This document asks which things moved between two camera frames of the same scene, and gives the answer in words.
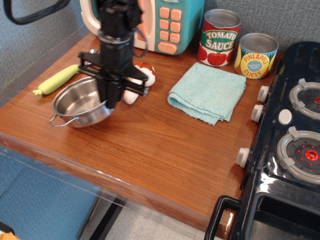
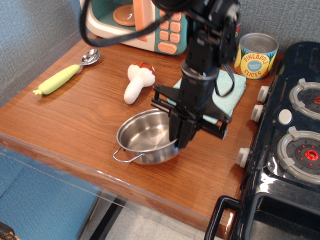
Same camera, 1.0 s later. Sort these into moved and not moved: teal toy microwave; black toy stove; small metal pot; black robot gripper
Moved: black robot gripper; small metal pot
Not moved: teal toy microwave; black toy stove
